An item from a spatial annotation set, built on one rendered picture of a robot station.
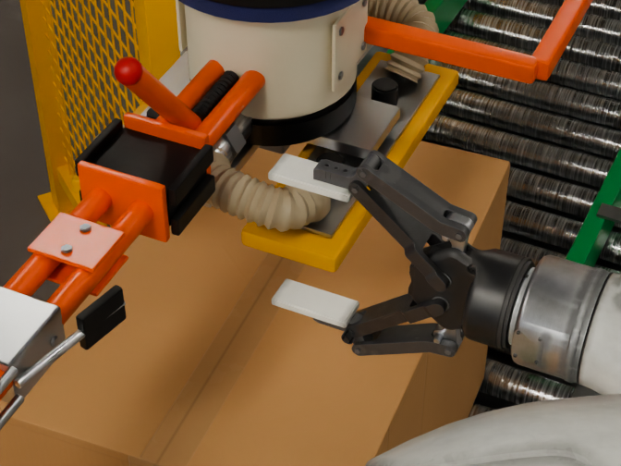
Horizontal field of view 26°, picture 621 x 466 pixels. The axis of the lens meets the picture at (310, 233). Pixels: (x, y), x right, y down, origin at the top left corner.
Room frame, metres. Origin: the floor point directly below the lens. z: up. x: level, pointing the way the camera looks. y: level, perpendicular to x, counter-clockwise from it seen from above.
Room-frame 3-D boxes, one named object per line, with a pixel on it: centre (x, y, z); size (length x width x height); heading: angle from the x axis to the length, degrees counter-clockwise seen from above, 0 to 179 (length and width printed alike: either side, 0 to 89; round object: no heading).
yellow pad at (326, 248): (1.10, -0.05, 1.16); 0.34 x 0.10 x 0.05; 155
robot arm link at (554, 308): (0.74, -0.19, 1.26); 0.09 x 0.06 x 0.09; 155
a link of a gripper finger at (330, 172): (0.82, -0.03, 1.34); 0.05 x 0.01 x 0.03; 65
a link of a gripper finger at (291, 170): (0.83, 0.00, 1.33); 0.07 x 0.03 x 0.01; 65
